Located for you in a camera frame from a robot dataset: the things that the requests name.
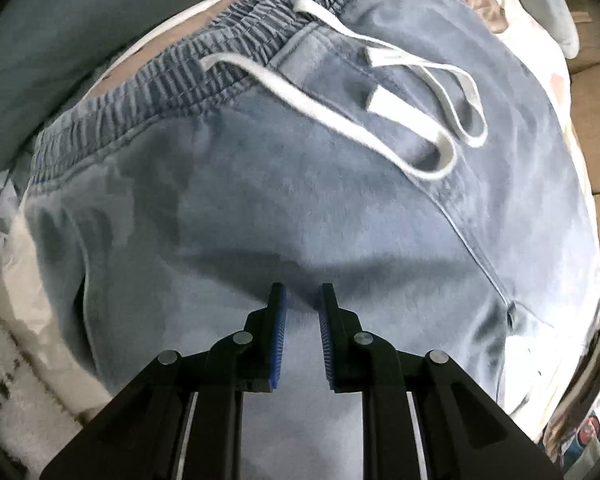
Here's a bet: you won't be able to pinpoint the light blue denim pants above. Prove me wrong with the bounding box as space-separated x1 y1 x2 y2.
17 0 600 480

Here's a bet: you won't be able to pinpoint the grey neck pillow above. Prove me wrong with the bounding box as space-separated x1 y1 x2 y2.
500 0 581 58

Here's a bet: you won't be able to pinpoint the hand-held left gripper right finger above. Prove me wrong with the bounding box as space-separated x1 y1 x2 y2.
319 282 563 480

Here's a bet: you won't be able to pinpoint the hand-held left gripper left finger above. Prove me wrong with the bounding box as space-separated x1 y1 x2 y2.
40 282 288 480

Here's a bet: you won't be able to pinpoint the white crumpled cloth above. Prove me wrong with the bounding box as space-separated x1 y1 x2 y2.
0 170 36 258

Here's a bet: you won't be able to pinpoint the cream bear printed blanket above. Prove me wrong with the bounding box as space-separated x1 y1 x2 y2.
0 0 600 431

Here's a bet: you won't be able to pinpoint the black and white fluffy garment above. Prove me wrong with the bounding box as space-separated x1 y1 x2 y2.
0 310 111 466

